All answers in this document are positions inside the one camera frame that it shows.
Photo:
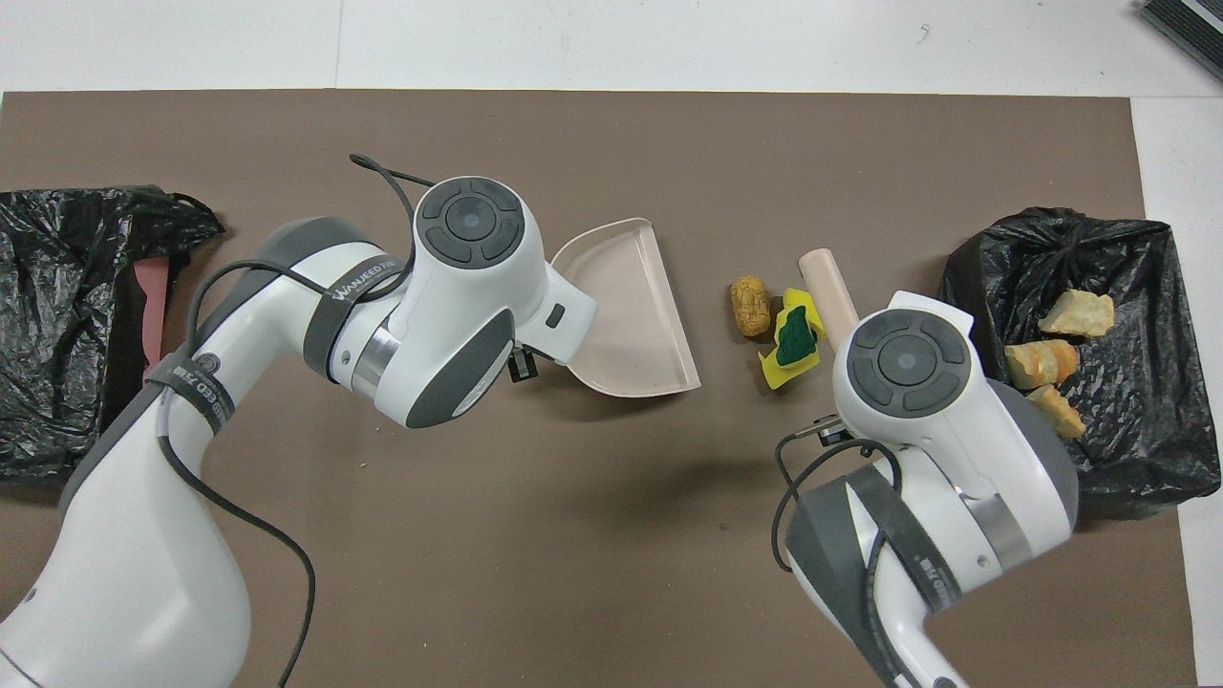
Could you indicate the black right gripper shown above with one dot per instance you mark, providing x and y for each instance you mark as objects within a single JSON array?
[{"x": 831, "y": 430}]

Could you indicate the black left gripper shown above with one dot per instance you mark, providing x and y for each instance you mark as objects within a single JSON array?
[{"x": 523, "y": 365}]

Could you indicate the green-topped yellow sponge piece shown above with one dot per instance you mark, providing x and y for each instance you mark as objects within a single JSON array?
[{"x": 793, "y": 339}]

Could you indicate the beige plastic dustpan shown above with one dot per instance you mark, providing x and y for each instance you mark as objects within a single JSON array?
[{"x": 631, "y": 315}]

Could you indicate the plain yellow sponge piece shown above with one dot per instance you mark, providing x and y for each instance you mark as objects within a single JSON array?
[{"x": 795, "y": 298}]

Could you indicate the beige hand brush black bristles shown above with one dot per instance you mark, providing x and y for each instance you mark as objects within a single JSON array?
[{"x": 829, "y": 291}]

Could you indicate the brown peanut-shaped bread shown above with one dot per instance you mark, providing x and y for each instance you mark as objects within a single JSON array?
[{"x": 750, "y": 306}]

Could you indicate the striped croissant roll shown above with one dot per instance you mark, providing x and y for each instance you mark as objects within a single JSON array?
[
  {"x": 1061, "y": 413},
  {"x": 1043, "y": 363}
]

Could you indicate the pale bread chunk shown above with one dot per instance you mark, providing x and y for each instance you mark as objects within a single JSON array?
[{"x": 1078, "y": 313}]

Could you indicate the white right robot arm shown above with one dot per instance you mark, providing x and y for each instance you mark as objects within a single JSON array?
[{"x": 955, "y": 430}]

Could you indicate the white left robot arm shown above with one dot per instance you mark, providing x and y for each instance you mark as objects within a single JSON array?
[{"x": 124, "y": 573}]

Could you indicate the black plastic trash bag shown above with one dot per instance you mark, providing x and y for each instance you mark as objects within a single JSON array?
[
  {"x": 1147, "y": 287},
  {"x": 57, "y": 401}
]

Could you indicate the pink plastic bin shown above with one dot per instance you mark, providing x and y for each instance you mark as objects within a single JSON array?
[{"x": 151, "y": 306}]

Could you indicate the large brown table mat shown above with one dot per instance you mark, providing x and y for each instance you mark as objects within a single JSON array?
[{"x": 573, "y": 573}]

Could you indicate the dark grey ribbed device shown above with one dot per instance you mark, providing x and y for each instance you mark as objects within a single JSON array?
[{"x": 1190, "y": 21}]

